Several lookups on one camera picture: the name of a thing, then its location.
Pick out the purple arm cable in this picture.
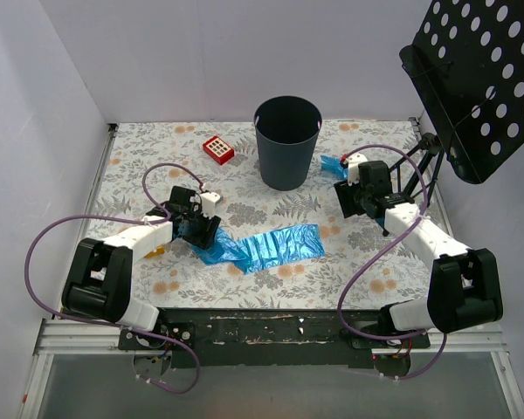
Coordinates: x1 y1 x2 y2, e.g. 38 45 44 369
336 144 447 380
24 162 210 394

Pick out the dark grey trash bin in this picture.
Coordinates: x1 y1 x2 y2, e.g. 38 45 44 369
254 96 322 191

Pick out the red toy block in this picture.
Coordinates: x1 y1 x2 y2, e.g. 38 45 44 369
203 136 235 165

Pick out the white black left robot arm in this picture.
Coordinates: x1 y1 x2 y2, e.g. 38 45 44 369
61 187 222 349

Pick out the yellow toy block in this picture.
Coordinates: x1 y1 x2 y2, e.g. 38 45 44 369
145 245 165 258

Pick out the blue plastic trash bag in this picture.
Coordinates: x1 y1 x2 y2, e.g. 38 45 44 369
191 224 325 274

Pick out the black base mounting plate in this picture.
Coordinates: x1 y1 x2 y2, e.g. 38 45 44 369
118 308 430 375

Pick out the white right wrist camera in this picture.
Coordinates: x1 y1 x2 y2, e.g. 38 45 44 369
340 153 368 185

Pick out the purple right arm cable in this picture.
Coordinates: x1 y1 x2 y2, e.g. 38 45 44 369
336 144 447 380

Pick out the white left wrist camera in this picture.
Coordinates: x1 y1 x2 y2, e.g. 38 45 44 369
190 191 223 219

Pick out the floral patterned table mat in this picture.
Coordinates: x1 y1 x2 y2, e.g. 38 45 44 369
86 120 430 309

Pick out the black perforated music stand tray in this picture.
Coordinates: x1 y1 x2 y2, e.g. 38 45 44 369
399 1 524 184

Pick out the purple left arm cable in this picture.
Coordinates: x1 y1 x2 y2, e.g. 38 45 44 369
24 162 210 394

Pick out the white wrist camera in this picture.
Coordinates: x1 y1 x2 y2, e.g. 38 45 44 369
190 191 223 219
340 153 368 185

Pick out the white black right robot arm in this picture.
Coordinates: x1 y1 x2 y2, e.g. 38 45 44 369
334 154 503 347

